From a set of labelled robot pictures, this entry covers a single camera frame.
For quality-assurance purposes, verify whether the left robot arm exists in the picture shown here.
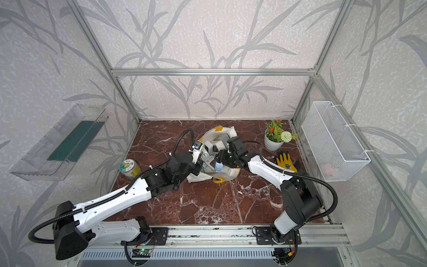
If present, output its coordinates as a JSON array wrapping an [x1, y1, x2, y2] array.
[[28, 139, 202, 260]]

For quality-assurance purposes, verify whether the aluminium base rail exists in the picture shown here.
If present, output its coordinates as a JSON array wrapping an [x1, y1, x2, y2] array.
[[89, 220, 350, 248]]

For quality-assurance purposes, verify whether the white cube digital clock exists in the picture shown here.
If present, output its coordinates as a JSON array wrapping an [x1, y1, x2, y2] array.
[[212, 140, 227, 152]]

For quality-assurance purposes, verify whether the white canvas tote bag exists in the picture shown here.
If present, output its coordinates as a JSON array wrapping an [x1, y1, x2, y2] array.
[[187, 126, 240, 184]]

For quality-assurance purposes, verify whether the potted artificial flower plant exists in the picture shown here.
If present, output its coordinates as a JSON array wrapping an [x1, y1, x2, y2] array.
[[264, 119, 299, 152]]

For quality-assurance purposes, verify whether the white flat digital clock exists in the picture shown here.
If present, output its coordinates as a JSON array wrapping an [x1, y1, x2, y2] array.
[[203, 141, 213, 155]]

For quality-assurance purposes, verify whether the yellow work glove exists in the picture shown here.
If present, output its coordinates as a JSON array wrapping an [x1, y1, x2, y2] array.
[[275, 152, 298, 172]]

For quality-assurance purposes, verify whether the clear plastic wall shelf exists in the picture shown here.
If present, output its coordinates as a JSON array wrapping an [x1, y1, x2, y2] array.
[[10, 104, 109, 181]]

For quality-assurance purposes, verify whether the grey blue square clock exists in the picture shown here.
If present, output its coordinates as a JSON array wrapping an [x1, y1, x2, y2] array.
[[219, 133, 231, 145]]

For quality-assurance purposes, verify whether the white wire mesh basket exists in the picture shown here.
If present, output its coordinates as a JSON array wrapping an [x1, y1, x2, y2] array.
[[302, 101, 371, 182]]

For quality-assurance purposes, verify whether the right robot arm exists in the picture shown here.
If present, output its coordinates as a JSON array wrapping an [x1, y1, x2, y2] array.
[[215, 137, 338, 243]]

